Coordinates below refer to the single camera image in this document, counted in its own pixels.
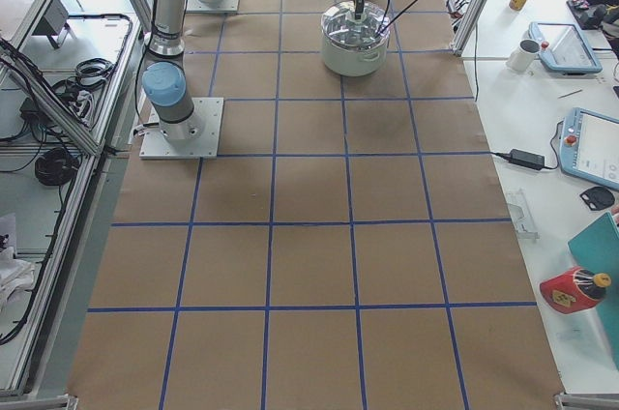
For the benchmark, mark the glass pot lid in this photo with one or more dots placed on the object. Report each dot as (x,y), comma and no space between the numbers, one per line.
(342,28)

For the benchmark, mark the pale green cooking pot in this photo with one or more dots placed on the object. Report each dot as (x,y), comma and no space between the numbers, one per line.
(352,62)

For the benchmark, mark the white mug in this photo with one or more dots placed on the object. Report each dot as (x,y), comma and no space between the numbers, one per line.
(524,54)

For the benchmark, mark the far teach pendant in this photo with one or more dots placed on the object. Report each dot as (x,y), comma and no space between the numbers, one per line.
(564,48)

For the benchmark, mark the teach pendant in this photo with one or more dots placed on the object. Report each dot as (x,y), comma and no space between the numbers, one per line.
(564,48)
(588,147)

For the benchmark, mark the black power adapter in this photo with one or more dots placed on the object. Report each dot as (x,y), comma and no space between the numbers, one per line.
(525,159)

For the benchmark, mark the clear plastic holder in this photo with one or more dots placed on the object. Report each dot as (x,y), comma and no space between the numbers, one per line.
(520,214)

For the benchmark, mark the near teach pendant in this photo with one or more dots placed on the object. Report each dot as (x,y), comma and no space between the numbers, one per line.
(588,147)

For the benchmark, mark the black round object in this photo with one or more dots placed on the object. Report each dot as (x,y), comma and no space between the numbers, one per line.
(597,198)

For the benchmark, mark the teal folder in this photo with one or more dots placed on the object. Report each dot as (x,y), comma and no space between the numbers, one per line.
(595,248)

